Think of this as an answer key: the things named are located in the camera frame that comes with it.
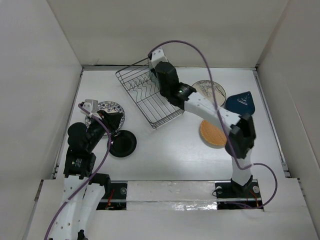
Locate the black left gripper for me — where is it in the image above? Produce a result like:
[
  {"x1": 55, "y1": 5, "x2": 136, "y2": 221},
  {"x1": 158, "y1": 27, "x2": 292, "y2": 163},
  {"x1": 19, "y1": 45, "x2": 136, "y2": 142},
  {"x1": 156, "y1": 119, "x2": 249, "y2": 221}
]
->
[{"x1": 86, "y1": 109, "x2": 123, "y2": 151}]

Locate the cream round plate tree drawing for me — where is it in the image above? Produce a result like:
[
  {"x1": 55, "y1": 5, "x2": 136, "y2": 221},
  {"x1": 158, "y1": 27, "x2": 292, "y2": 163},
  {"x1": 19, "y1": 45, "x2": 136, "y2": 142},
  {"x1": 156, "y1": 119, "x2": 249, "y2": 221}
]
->
[{"x1": 192, "y1": 80, "x2": 227, "y2": 107}]

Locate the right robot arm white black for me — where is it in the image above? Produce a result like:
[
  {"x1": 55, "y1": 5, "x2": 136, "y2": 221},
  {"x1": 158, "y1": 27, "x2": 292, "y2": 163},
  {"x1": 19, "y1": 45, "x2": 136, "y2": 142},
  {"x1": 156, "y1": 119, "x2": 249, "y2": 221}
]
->
[{"x1": 151, "y1": 61, "x2": 256, "y2": 197}]

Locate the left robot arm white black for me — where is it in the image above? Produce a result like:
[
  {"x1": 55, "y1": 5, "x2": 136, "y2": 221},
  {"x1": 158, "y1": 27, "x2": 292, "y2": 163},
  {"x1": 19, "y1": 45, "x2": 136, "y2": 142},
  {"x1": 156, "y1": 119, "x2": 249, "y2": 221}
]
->
[{"x1": 44, "y1": 110, "x2": 123, "y2": 240}]

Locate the blue white floral plate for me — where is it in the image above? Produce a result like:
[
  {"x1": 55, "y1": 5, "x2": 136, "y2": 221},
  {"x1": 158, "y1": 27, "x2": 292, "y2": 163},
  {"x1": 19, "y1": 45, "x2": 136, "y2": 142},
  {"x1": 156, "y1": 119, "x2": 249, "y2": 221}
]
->
[{"x1": 85, "y1": 101, "x2": 125, "y2": 136}]

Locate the black round bowl plate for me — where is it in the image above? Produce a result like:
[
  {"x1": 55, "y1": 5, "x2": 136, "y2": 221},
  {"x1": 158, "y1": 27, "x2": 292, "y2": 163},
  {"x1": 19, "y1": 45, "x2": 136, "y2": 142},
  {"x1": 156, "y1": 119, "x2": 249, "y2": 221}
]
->
[{"x1": 109, "y1": 130, "x2": 137, "y2": 158}]

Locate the orange woven bamboo round plate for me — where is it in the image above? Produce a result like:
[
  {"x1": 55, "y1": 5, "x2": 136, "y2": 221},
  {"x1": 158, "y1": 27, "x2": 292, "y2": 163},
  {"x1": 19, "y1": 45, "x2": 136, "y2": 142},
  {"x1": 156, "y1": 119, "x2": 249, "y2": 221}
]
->
[{"x1": 199, "y1": 120, "x2": 227, "y2": 148}]

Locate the dark blue leaf-shaped plate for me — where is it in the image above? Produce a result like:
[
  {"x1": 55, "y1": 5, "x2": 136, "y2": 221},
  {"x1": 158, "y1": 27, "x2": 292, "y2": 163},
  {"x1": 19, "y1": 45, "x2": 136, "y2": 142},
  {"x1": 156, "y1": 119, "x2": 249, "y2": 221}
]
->
[{"x1": 225, "y1": 91, "x2": 256, "y2": 116}]

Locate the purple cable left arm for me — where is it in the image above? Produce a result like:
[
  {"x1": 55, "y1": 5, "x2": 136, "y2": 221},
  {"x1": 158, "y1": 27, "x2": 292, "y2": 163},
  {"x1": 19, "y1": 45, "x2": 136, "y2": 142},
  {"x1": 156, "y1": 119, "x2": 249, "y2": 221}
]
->
[{"x1": 43, "y1": 103, "x2": 113, "y2": 240}]

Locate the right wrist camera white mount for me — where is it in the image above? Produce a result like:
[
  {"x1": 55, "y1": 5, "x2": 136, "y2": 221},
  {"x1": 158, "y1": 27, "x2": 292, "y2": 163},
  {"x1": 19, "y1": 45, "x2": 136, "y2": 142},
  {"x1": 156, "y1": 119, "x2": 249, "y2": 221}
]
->
[{"x1": 148, "y1": 47, "x2": 168, "y2": 69}]

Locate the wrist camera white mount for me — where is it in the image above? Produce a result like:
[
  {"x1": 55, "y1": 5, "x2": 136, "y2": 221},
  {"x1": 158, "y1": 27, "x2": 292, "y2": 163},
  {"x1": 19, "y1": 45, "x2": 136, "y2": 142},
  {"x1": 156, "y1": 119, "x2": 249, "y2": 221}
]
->
[
  {"x1": 148, "y1": 47, "x2": 168, "y2": 69},
  {"x1": 79, "y1": 99, "x2": 99, "y2": 117}
]

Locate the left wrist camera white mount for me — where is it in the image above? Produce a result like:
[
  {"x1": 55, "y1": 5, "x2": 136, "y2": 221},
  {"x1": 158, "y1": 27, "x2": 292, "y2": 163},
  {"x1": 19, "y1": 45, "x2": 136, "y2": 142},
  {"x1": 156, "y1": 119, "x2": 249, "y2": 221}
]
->
[{"x1": 79, "y1": 99, "x2": 99, "y2": 117}]

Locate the grey wire dish rack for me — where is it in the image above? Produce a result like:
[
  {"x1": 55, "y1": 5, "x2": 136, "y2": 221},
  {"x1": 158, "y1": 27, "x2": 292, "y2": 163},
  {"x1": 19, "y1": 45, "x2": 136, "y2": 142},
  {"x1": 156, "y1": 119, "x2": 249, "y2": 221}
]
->
[{"x1": 115, "y1": 58, "x2": 184, "y2": 129}]

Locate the silver front rail tape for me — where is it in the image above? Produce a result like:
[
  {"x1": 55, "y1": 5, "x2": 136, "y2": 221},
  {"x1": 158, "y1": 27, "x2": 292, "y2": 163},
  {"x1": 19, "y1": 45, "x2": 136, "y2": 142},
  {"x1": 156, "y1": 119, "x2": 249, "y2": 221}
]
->
[{"x1": 99, "y1": 180, "x2": 263, "y2": 212}]

